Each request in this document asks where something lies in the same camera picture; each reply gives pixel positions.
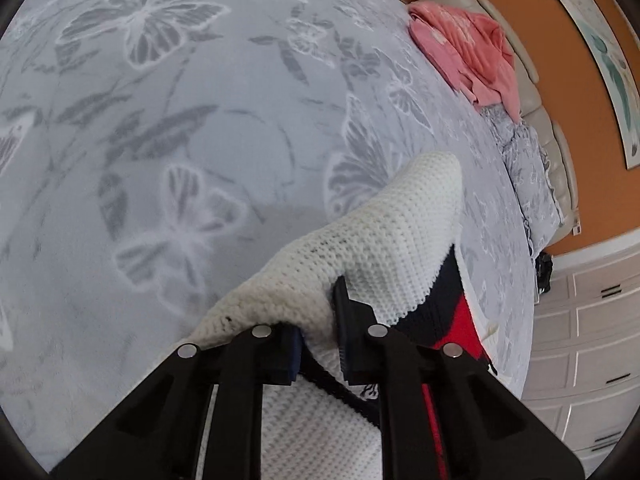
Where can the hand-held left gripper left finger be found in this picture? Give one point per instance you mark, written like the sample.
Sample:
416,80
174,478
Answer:
289,360

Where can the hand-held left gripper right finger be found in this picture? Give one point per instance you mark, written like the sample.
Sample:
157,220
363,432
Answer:
346,345

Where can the white knit sweater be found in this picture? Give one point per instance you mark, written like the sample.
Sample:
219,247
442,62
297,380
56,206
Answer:
380,260

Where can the black object beside bed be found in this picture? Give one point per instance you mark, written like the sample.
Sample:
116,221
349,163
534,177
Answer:
542,270

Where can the white dresser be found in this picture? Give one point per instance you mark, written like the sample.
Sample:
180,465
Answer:
580,350

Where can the grey butterfly print blanket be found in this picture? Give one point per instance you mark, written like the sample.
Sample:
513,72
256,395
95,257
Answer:
200,135

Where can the grey butterfly print pillow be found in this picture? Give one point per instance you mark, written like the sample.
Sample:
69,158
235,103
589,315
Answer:
530,170

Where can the beige padded headboard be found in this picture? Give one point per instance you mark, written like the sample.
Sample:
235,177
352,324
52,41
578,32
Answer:
540,110

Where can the pink garment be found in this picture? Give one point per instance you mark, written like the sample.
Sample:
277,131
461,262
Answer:
465,45

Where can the framed wall picture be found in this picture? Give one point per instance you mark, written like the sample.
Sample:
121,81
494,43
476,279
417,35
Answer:
600,60

